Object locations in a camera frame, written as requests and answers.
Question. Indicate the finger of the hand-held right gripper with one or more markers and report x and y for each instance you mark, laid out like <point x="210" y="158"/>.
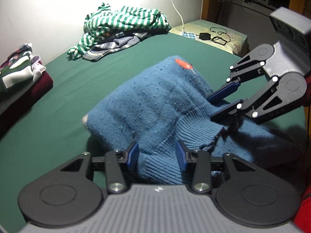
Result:
<point x="223" y="91"/>
<point x="224" y="112"/>

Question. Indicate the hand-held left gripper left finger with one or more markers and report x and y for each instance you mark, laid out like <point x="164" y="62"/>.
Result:
<point x="133" y="155"/>

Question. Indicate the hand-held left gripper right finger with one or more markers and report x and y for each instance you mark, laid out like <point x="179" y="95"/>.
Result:
<point x="181" y="156"/>

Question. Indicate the blue knit sweater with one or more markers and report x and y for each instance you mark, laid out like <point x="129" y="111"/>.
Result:
<point x="150" y="102"/>

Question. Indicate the stack of folded clothes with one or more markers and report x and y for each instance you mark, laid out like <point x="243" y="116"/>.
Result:
<point x="31" y="94"/>

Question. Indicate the white power strip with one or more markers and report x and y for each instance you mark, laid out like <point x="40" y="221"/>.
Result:
<point x="189" y="36"/>

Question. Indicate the pale yellow floral mattress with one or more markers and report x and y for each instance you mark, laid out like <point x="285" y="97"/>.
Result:
<point x="194" y="25"/>

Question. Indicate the green table cloth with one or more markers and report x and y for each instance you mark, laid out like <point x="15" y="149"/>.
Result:
<point x="85" y="82"/>

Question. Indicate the wooden wardrobe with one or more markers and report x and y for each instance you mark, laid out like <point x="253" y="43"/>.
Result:
<point x="209" y="0"/>

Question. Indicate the grey blue striped garment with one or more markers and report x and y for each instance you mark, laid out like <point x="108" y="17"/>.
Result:
<point x="114" y="45"/>

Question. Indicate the green white striped shirt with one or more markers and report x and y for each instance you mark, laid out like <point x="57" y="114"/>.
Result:
<point x="126" y="17"/>

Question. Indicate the red cloth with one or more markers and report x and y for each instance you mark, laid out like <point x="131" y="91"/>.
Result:
<point x="305" y="211"/>

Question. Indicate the red plaid shirt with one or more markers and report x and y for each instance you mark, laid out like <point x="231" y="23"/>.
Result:
<point x="13" y="54"/>

